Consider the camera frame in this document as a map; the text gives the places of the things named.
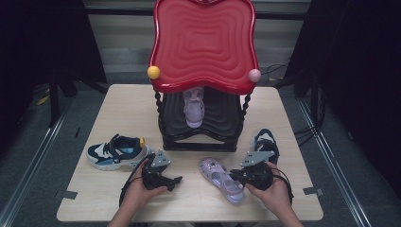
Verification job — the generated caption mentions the black curtain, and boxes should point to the black curtain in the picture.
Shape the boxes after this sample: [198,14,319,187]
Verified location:
[0,0,109,152]
[282,0,401,198]

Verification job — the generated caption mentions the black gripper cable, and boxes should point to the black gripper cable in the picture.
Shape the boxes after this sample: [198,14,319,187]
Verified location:
[118,161,149,208]
[271,167,295,203]

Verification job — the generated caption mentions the person's right hand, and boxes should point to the person's right hand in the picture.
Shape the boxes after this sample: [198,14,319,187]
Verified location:
[246,162,293,218]

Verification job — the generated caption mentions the black metal stand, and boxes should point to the black metal stand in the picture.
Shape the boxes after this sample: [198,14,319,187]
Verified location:
[47,70,62,129]

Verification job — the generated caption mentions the black floor cables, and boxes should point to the black floor cables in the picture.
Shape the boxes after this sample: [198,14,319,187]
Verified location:
[260,61,327,148]

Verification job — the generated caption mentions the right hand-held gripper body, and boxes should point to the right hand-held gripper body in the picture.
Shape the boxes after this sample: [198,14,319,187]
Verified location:
[240,150,276,191]

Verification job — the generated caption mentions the person's left hand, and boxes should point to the person's left hand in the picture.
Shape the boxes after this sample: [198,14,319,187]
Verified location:
[120,156,168,211]

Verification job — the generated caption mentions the red and black shoe rack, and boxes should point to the red and black shoe rack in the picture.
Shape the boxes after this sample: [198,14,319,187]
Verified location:
[147,0,263,153]

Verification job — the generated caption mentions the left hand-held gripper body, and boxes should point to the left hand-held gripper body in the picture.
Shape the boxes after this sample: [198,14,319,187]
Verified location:
[141,149,173,191]

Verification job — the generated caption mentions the navy and white sneaker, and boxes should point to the navy and white sneaker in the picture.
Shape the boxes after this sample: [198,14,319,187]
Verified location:
[86,133,156,171]
[250,127,281,166]

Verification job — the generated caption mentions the grey tape strip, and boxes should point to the grey tape strip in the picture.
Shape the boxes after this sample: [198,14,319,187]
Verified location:
[61,189,78,201]
[302,185,325,197]

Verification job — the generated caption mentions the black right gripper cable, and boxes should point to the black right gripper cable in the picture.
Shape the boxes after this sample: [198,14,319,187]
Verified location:
[271,167,295,203]

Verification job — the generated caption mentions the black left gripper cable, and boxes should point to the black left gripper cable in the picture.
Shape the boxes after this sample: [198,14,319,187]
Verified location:
[118,161,149,208]

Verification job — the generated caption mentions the aluminium floor rail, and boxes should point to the aluminium floor rail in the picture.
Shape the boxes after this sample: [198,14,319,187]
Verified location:
[0,103,74,227]
[297,99,374,227]

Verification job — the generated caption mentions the purple sandal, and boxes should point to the purple sandal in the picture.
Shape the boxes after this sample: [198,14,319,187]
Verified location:
[198,156,247,206]
[182,86,206,130]

